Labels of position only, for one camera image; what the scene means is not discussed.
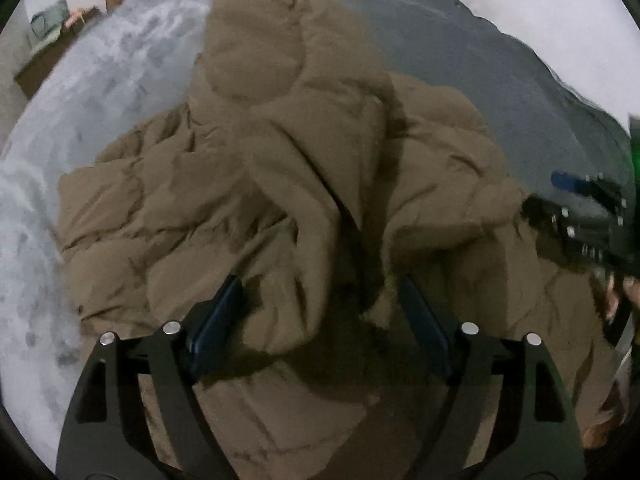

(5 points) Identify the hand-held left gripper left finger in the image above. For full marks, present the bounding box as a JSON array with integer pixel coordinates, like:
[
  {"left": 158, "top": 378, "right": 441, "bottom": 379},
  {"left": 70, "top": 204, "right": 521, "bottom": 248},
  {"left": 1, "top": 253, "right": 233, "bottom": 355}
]
[{"left": 56, "top": 274, "right": 251, "bottom": 480}]

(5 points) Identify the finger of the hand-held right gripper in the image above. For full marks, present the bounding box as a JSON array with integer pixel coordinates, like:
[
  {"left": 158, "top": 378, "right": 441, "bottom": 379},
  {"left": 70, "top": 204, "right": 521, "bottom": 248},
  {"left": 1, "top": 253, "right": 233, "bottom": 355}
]
[
  {"left": 551, "top": 170, "right": 627, "bottom": 206},
  {"left": 521, "top": 195, "right": 626, "bottom": 273}
]

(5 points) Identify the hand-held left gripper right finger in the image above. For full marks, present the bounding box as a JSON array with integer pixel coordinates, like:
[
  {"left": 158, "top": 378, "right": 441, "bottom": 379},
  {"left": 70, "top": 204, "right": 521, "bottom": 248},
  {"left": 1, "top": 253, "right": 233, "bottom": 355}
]
[{"left": 397, "top": 274, "right": 587, "bottom": 480}]

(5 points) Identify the brown puffer jacket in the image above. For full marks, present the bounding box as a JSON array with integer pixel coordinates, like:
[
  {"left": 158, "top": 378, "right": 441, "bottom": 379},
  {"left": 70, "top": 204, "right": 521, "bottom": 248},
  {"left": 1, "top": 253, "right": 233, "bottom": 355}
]
[{"left": 54, "top": 0, "right": 632, "bottom": 480}]

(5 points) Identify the person's right hand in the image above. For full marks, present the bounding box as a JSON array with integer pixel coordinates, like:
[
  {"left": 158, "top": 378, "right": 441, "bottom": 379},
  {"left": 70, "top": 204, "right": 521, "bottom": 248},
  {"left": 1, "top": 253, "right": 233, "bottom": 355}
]
[{"left": 602, "top": 276, "right": 640, "bottom": 325}]

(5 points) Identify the grey plush blanket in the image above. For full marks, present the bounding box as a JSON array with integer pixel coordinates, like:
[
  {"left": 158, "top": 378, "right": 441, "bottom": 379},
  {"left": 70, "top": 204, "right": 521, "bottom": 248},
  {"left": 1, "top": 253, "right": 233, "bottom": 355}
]
[{"left": 0, "top": 0, "right": 636, "bottom": 476}]

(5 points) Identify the wooden nightstand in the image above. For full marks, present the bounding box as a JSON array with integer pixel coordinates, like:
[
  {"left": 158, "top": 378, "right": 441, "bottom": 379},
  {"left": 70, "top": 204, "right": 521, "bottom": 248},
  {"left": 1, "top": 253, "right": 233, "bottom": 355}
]
[{"left": 14, "top": 7, "right": 104, "bottom": 101}]

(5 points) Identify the teal bag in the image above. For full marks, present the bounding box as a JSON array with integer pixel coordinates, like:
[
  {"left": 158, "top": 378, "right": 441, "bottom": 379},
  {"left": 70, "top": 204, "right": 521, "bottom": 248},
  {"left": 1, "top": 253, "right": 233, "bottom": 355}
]
[{"left": 29, "top": 0, "right": 69, "bottom": 43}]

